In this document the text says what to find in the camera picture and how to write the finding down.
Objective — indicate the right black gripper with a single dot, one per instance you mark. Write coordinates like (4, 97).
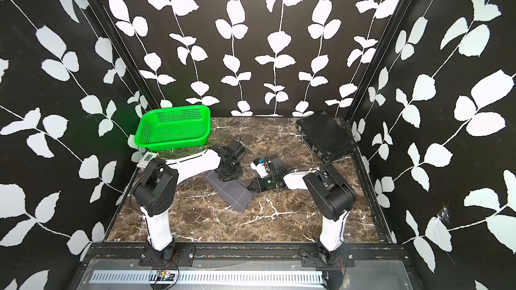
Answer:
(260, 186)

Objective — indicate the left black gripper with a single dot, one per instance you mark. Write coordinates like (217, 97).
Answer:
(223, 176)

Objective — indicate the dark grey grid pillowcase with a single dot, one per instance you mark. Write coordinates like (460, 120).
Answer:
(234, 192)

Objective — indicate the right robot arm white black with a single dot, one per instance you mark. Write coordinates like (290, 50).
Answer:
(333, 196)

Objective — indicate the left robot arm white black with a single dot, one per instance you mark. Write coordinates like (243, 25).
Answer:
(154, 192)

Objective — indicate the black tablet device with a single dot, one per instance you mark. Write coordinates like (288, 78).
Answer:
(325, 136)

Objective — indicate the green plastic basket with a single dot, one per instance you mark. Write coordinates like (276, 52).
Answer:
(174, 127)

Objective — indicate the small white thermometer display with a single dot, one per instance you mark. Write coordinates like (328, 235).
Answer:
(146, 158)

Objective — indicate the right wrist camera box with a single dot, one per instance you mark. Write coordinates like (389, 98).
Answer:
(262, 167)

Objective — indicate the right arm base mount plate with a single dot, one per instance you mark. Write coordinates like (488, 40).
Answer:
(318, 256)

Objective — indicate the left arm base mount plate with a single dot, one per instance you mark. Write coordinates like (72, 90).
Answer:
(181, 254)

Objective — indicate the small circuit board with wires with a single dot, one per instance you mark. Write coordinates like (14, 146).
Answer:
(163, 277)

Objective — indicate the white perforated rail strip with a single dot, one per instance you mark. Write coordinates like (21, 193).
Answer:
(274, 278)

